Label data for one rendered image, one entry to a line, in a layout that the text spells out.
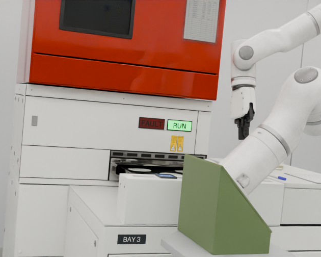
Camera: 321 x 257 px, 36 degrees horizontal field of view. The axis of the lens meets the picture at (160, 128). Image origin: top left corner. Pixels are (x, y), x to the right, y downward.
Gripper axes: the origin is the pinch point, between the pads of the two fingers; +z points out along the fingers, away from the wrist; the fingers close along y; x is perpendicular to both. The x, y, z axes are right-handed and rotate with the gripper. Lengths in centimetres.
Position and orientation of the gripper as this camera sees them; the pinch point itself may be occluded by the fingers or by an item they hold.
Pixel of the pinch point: (243, 133)
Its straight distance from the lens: 168.9
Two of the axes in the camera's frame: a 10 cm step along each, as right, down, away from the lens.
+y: 3.5, -1.3, -9.3
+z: -0.2, 9.9, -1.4
